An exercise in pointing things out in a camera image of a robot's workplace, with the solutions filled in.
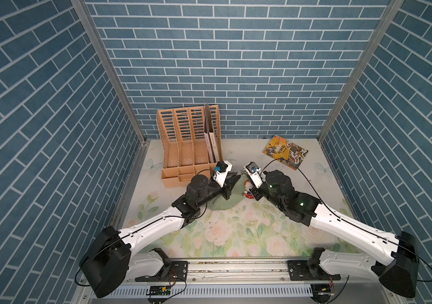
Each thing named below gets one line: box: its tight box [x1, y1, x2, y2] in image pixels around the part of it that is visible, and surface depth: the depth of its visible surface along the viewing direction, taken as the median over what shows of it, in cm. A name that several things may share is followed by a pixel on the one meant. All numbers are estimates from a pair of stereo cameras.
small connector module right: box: [310, 283, 335, 304], surface depth 72 cm
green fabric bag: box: [209, 177, 248, 211], surface depth 76 cm
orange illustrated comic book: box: [261, 134, 309, 171], surface depth 115 cm
